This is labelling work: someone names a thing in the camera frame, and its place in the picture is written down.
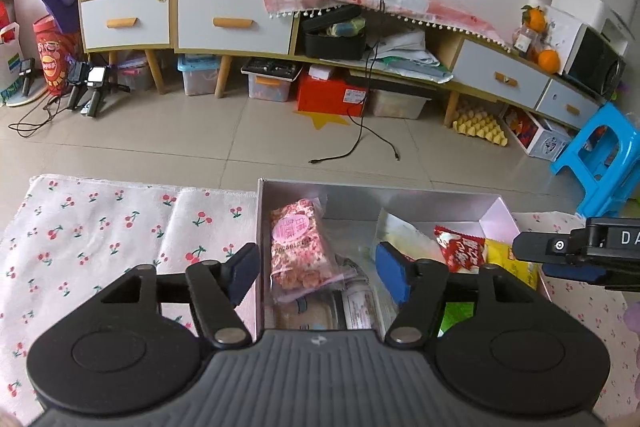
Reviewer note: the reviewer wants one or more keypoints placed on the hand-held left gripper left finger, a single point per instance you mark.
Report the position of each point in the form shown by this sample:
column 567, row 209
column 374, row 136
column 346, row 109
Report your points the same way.
column 245, row 269

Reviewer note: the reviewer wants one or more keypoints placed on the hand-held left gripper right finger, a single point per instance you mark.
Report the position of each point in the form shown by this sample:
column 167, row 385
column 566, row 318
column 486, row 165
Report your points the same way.
column 392, row 272

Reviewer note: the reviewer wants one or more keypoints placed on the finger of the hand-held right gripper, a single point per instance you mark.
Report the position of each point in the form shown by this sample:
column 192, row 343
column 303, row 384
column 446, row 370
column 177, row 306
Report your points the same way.
column 540, row 247
column 575, row 273

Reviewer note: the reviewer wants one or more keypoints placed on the silver cardboard box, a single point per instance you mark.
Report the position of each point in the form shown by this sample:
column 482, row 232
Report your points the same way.
column 375, row 202

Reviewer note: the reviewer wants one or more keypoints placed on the green snack packet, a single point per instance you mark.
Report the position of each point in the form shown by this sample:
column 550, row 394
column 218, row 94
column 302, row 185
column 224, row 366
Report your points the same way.
column 457, row 314

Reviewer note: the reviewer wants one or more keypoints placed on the yellow snack packet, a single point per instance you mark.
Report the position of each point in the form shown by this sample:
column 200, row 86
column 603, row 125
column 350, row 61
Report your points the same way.
column 510, row 264

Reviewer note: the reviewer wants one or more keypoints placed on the clear yellowish snack packet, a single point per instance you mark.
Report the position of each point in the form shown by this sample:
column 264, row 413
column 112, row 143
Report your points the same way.
column 402, row 227

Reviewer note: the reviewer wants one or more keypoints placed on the white pink printed packet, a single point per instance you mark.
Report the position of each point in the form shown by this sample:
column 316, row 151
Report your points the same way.
column 362, row 309

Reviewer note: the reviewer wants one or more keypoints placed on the pink snack packet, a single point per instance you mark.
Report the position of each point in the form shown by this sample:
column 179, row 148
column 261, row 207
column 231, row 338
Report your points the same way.
column 295, row 232

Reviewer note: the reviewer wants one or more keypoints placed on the red snack packet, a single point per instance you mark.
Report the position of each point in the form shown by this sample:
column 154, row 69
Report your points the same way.
column 460, row 252

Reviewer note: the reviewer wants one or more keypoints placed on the white colourful toy box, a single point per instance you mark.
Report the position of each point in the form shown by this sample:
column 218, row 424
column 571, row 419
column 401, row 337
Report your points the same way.
column 540, row 134

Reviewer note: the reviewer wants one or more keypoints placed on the yellow egg tray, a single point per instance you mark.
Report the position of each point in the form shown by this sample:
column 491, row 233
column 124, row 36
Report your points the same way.
column 480, row 127

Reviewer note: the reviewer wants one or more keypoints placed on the blue plastic stool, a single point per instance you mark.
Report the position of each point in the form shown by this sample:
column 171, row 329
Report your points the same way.
column 607, row 117

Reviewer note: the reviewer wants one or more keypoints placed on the cherry printed cloth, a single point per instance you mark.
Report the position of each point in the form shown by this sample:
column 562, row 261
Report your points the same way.
column 100, row 227

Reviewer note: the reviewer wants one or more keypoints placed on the clear plastic storage bin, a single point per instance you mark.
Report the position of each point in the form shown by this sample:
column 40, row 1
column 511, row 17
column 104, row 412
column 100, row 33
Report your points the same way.
column 400, row 104

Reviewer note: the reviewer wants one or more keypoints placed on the red cardboard box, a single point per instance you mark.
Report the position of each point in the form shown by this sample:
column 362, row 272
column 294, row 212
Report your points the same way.
column 325, row 97

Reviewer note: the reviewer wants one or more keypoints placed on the orange fruit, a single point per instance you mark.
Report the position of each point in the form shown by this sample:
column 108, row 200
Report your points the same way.
column 536, row 19
column 548, row 59

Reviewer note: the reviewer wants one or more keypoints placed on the white black microwave oven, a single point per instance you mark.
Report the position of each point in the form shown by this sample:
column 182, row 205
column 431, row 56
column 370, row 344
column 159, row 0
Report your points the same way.
column 595, row 59

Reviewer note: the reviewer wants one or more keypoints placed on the clear bin blue lid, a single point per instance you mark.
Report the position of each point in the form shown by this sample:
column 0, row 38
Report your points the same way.
column 200, row 77

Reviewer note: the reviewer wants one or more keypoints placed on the clear plastic jar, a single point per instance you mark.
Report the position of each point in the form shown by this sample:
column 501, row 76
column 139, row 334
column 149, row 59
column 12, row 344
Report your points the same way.
column 524, row 41

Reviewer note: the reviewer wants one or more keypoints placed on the small white box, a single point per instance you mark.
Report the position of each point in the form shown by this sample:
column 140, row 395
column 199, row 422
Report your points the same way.
column 322, row 72

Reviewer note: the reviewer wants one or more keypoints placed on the pile of papers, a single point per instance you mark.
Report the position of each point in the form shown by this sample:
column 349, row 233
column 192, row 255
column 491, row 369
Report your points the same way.
column 410, row 57

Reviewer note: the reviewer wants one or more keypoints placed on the long wooden cabinet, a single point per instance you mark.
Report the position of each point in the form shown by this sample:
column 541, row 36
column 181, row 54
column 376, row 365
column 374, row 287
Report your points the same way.
column 442, row 49

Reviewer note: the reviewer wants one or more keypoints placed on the clear bin with pink contents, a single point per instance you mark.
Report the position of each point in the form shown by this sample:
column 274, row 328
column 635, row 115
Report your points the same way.
column 135, row 74

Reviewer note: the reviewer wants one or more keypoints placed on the black zip case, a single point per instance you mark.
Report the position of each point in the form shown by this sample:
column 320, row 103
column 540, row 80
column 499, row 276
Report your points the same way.
column 335, row 44

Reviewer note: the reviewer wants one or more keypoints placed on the black handheld device white screen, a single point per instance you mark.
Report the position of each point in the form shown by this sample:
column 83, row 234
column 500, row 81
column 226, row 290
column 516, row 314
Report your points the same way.
column 96, row 77

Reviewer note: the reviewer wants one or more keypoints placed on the white foam box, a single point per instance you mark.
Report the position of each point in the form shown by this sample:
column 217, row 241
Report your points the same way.
column 577, row 4

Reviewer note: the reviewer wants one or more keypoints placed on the red cartoon face barrel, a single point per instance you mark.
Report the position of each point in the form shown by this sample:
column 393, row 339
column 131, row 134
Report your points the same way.
column 52, row 57

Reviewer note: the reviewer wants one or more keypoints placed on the white shopping bag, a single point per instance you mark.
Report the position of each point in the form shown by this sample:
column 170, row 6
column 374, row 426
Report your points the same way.
column 9, row 67

